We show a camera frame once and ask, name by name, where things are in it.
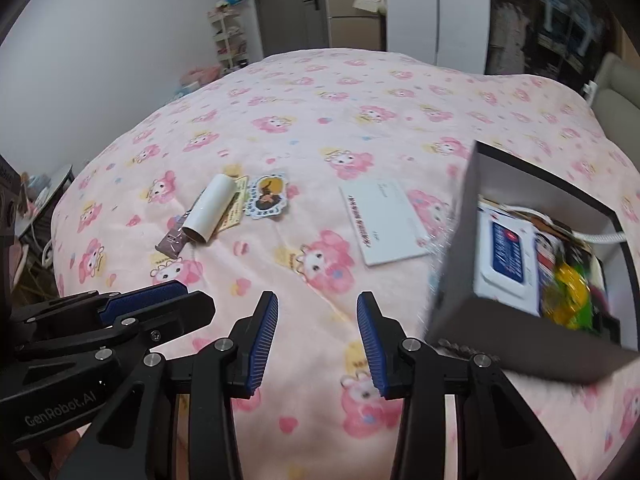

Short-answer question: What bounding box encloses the white card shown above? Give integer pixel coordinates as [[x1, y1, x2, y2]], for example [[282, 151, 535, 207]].
[[339, 177, 434, 267]]

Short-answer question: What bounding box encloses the pink printed blanket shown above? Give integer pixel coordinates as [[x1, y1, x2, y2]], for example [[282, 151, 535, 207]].
[[50, 49, 640, 480]]

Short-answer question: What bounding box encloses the cartoon figure sticker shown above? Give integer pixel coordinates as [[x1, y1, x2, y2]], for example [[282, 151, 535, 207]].
[[243, 172, 292, 221]]

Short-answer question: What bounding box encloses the yellow candy packet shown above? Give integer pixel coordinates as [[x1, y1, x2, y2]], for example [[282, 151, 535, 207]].
[[542, 262, 594, 331]]

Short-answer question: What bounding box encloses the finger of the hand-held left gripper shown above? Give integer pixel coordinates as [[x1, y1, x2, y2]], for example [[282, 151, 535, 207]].
[[10, 280, 191, 343], [15, 290, 217, 362]]

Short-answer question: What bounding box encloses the yellow paper tag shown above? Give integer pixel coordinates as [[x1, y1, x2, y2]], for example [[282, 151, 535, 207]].
[[215, 176, 251, 233]]

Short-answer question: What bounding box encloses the dark grey door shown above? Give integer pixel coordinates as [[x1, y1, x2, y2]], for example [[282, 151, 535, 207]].
[[249, 0, 331, 58]]

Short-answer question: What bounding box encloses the dark grey shoe box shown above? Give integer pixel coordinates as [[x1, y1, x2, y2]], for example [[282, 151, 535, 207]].
[[422, 140, 640, 386]]

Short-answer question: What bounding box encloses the white wet wipes pack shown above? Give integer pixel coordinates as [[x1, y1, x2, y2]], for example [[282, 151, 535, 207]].
[[472, 200, 547, 318]]

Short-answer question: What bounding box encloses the purple cream tube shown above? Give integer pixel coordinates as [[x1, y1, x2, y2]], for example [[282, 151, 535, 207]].
[[156, 215, 194, 257]]

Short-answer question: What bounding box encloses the beige fridge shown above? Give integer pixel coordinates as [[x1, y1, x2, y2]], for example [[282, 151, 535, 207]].
[[325, 0, 388, 52]]

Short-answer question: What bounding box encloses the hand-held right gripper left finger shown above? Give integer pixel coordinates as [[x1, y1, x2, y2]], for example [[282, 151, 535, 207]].
[[70, 290, 280, 480]]

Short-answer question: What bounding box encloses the white paper roll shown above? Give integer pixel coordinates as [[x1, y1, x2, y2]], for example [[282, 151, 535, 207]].
[[181, 174, 240, 247]]

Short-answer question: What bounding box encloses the white wardrobe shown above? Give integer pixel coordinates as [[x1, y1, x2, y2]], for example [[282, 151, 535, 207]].
[[382, 0, 493, 77]]

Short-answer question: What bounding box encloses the green snack packet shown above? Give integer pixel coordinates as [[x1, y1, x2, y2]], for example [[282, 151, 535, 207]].
[[567, 254, 608, 331]]

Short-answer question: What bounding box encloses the glass door cabinet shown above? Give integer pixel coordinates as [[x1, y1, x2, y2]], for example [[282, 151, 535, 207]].
[[485, 0, 622, 92]]

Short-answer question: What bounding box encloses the white shelf rack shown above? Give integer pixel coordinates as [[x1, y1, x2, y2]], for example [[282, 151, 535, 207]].
[[207, 7, 251, 76]]

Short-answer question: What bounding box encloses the blue white toy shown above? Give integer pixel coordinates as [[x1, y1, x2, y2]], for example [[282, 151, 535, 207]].
[[537, 0, 612, 57]]

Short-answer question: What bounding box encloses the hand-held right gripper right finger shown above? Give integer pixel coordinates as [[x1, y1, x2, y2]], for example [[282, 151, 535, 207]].
[[356, 292, 563, 480]]

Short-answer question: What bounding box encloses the white printed packet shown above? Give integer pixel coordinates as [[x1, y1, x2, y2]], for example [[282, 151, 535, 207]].
[[531, 215, 567, 273]]

